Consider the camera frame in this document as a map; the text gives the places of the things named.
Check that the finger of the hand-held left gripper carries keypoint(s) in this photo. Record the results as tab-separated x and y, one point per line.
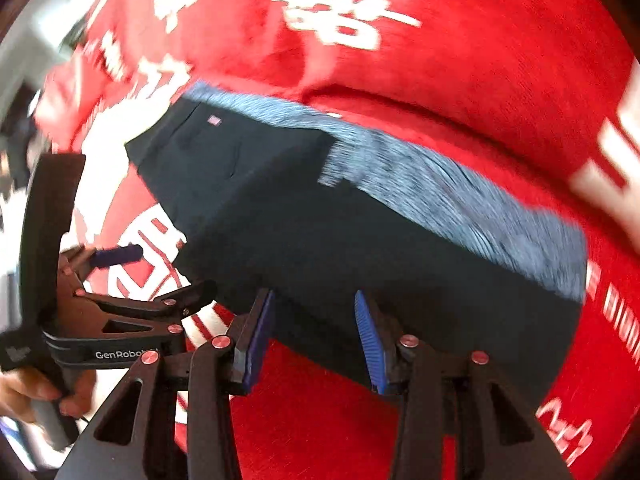
150	305
117	256

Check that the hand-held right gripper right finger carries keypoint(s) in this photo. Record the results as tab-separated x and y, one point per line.
371	347

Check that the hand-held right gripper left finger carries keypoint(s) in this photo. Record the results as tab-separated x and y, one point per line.
257	342

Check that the black pants with blue trim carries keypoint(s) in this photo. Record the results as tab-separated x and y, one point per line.
310	240

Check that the person's left hand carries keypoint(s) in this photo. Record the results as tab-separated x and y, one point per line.
30	390

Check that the red printed blanket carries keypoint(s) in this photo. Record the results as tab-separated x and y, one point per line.
450	60

